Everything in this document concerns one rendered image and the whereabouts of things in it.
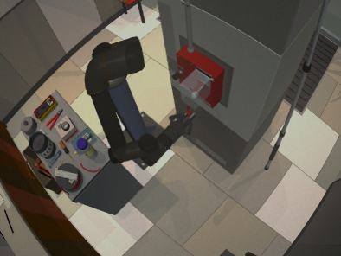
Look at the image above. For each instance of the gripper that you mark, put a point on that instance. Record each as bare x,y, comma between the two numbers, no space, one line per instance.
177,128

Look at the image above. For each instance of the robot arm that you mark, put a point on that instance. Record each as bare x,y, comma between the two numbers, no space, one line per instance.
105,95

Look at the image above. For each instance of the clear guard cover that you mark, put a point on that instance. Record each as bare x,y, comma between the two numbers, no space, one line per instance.
199,83

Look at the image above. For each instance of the black key knob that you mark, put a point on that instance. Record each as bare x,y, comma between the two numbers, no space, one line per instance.
176,75

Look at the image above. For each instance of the red pull station body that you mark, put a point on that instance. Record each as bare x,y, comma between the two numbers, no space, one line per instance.
187,62

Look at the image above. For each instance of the small red peg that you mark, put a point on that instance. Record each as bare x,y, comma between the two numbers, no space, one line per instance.
188,109

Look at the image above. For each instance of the grey conduit pipe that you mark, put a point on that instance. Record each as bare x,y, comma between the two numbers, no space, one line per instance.
189,26

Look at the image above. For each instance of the blue square pad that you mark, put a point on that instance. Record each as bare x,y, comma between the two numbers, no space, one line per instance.
75,142

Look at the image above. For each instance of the grey tool table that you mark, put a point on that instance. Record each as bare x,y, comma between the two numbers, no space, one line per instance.
95,184

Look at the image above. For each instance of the white box with dial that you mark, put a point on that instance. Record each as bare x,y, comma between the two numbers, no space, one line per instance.
65,127

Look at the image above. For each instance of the black legged table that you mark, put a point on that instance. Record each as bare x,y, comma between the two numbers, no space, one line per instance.
138,7

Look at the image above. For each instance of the orange screwdriver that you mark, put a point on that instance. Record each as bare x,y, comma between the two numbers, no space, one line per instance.
65,149

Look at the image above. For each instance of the grey telescopic pole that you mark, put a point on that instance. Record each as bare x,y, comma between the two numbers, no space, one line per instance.
300,86

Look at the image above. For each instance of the dark round disc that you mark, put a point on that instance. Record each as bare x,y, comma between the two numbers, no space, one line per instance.
72,183

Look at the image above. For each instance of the red pliers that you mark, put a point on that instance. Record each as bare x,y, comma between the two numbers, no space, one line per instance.
53,119

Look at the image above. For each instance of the white paper strip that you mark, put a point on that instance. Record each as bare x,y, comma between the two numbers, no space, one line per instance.
65,174

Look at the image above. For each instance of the blue grey bar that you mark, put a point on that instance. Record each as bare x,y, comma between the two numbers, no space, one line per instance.
54,159

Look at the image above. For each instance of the red yellow multimeter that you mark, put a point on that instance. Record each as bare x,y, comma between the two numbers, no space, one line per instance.
45,107

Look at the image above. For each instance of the dark floor grate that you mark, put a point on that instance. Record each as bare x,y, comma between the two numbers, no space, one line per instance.
313,75

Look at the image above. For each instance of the dark round detector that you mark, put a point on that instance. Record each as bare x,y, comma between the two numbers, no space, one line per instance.
41,145

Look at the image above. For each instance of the grey round detector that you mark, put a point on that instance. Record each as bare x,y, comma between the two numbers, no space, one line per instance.
28,125

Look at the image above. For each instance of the brown wooden cabinet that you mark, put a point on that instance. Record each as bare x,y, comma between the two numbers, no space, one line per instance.
31,196

